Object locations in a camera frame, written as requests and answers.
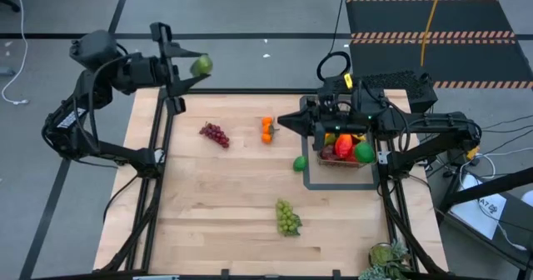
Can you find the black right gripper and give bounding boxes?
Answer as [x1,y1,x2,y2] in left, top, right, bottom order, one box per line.
[277,76,391,150]

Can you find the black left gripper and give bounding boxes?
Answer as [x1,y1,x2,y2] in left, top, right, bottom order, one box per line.
[132,22,212,115]

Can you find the orange tangerines with leaf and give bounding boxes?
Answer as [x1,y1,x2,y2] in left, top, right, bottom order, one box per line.
[261,116,281,146]

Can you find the dark red apple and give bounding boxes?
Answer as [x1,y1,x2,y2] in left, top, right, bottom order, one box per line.
[319,144,339,161]

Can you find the small green lime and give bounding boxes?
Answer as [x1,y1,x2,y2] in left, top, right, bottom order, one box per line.
[291,155,309,173]

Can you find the red orange mango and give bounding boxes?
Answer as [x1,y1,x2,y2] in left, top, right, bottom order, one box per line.
[334,133,354,159]

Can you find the large green lime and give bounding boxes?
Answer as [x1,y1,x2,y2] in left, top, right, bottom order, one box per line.
[353,141,376,164]

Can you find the dark red grape bunch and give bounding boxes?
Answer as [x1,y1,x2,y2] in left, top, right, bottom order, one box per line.
[198,122,231,149]

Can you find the green grape bunch with leaf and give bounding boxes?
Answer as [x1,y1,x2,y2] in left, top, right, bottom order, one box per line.
[275,198,303,238]

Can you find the black computer tower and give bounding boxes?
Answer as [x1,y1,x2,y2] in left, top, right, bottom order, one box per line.
[322,70,439,114]

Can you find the black hazard striped mat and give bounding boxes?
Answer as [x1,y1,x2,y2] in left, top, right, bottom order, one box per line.
[344,0,533,90]

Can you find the green leafy vegetable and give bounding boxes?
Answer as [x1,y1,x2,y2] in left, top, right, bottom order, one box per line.
[357,241,414,280]

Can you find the white paper sheet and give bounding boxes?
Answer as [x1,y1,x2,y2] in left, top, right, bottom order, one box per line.
[449,175,507,242]

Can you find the black side cart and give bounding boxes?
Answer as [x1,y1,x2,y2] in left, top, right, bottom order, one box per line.
[432,167,533,273]

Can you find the wire mesh basket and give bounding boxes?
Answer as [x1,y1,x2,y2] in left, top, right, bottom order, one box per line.
[310,94,379,168]

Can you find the black aluminium table frame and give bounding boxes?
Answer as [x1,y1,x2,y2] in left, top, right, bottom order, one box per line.
[95,86,449,280]

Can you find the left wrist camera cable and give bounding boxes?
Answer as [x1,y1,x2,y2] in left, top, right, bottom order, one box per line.
[85,52,134,154]

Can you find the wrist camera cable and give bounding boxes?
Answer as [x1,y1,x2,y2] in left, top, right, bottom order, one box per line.
[85,52,134,154]
[374,98,413,154]

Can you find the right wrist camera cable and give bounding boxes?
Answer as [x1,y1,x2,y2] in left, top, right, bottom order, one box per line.
[374,98,413,154]

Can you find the black hanging cable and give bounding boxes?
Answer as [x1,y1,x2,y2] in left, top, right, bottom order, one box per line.
[315,0,353,84]

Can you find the white floor cable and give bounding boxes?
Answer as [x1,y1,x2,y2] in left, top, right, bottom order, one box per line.
[0,0,31,106]

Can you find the yellow hanging cable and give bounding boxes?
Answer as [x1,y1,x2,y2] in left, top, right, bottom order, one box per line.
[419,0,446,68]

